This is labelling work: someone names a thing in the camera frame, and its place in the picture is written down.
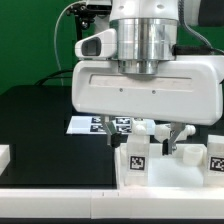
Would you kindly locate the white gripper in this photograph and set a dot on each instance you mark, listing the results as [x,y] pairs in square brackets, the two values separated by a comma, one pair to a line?
[186,90]

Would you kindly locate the white square tabletop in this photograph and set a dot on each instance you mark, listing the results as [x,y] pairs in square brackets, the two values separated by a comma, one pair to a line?
[184,169]

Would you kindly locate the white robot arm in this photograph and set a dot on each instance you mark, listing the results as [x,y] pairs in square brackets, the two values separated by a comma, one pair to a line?
[134,68]

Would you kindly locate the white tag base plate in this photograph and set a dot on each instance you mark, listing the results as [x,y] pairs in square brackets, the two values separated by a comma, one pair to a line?
[92,125]

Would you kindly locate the white obstacle fence rail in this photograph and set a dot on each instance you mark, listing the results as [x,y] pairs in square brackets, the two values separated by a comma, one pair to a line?
[119,203]

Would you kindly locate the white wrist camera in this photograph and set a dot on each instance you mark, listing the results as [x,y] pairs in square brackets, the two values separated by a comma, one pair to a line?
[100,46]

